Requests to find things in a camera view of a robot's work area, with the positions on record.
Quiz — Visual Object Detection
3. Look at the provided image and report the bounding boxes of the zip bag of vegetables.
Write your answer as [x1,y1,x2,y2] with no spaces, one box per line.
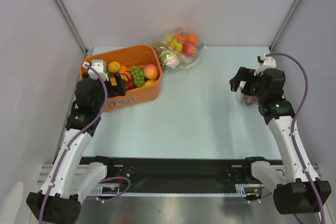
[152,40,183,71]

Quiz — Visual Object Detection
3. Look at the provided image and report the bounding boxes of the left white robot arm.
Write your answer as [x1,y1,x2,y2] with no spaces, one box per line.
[26,70,125,223]

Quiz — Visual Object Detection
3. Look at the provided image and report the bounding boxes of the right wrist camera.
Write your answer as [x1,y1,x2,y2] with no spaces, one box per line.
[254,54,276,76]

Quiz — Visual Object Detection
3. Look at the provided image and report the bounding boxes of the yellow fake lemon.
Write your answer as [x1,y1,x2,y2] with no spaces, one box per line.
[108,61,121,73]

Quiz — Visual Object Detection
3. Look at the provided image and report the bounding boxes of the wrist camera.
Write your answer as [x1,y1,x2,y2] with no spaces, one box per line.
[254,54,276,76]
[82,59,109,81]

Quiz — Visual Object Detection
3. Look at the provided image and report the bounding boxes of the fake peach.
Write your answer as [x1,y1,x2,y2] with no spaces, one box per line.
[143,64,159,80]

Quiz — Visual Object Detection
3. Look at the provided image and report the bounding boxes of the white cable duct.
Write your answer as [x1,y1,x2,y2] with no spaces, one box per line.
[88,184,266,199]

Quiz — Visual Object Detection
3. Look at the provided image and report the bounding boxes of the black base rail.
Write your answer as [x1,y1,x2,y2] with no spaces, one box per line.
[80,156,265,193]

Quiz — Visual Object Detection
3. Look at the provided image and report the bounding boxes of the green fake grapes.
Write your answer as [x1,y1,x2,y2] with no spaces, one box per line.
[130,66,145,88]

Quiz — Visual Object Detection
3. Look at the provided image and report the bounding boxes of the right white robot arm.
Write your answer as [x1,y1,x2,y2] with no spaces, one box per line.
[229,67,331,215]

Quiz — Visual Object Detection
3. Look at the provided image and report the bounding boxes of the orange plastic bin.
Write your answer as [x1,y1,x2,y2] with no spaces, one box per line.
[80,45,163,112]

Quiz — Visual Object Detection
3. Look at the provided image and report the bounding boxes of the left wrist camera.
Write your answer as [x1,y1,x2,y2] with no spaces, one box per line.
[82,59,109,81]

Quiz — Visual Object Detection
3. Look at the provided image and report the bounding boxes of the zip bag of fruit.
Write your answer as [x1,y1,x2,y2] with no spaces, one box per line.
[164,28,206,69]

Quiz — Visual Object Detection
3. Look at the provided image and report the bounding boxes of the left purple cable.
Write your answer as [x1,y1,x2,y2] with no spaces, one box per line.
[38,62,108,222]

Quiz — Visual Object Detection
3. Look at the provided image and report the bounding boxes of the zip bag with pear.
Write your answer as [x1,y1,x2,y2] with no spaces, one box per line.
[236,81,258,106]

